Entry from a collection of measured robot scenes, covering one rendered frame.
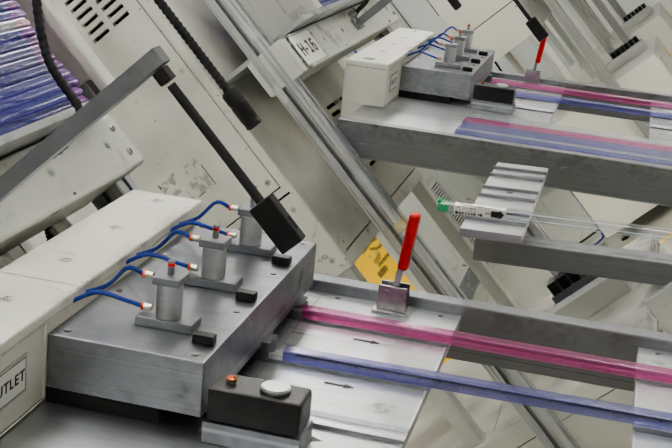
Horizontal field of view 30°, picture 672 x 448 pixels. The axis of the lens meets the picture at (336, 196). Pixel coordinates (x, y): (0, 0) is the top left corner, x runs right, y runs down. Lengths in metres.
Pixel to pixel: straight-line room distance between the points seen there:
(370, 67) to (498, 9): 3.37
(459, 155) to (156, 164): 0.54
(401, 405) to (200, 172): 1.16
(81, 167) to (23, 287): 0.26
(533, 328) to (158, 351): 0.45
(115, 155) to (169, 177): 0.84
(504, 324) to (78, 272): 0.45
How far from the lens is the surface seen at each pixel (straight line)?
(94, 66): 1.38
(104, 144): 1.37
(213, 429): 1.00
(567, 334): 1.31
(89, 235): 1.22
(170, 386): 1.01
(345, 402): 1.09
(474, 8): 5.63
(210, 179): 2.19
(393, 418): 1.07
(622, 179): 2.05
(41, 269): 1.12
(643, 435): 1.12
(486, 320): 1.31
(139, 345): 1.02
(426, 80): 2.38
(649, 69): 5.61
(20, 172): 1.08
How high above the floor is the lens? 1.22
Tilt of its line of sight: 3 degrees down
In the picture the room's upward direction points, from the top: 37 degrees counter-clockwise
